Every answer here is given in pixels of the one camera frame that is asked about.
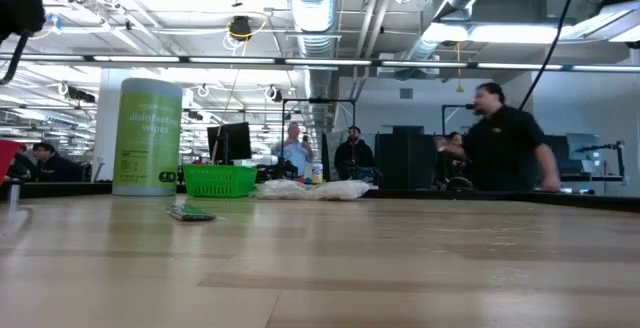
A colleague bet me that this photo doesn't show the person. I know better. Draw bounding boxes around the person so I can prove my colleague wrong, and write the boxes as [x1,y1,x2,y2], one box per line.
[333,125,377,183]
[433,81,562,193]
[30,141,85,184]
[271,121,315,179]
[443,131,467,182]
[5,143,35,182]

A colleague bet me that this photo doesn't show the vanity pack clear bag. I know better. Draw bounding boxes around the vanity pack clear bag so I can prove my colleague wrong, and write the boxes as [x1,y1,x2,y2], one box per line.
[253,178,321,201]

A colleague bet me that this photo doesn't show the black partition panel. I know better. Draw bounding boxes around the black partition panel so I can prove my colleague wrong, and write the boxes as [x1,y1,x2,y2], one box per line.
[374,132,442,192]

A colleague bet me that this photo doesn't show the long LED light bar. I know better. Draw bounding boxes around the long LED light bar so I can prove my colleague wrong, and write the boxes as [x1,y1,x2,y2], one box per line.
[0,52,640,74]

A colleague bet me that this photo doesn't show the black computer monitor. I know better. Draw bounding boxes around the black computer monitor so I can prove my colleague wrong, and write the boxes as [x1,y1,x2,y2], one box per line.
[206,121,253,165]

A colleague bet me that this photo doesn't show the narrow green plastic basket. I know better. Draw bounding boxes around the narrow green plastic basket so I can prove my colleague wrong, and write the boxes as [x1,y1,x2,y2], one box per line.
[182,163,259,199]

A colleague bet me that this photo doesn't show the black ceiling fixture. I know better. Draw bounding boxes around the black ceiling fixture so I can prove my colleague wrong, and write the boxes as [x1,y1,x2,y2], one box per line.
[228,16,253,42]

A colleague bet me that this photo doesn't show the green disinfecting wipes canister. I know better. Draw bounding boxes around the green disinfecting wipes canister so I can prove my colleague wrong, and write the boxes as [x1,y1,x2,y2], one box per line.
[112,76,184,198]

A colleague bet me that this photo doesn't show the white pillar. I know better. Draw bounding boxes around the white pillar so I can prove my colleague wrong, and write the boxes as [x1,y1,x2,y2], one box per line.
[92,70,132,182]

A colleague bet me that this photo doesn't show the grey computer monitor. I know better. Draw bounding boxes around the grey computer monitor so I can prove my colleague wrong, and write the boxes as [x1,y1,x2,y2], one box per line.
[564,132,602,163]

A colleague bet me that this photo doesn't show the background black rig frame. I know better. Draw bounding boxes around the background black rig frame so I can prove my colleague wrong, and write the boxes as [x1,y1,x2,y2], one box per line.
[280,97,357,179]
[441,102,476,137]

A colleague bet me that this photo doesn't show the black aluminium table frame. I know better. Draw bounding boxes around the black aluminium table frame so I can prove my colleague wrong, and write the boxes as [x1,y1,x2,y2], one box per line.
[0,181,640,214]

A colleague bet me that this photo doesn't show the long black cable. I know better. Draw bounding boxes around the long black cable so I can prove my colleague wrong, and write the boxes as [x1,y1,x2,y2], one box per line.
[518,0,586,113]

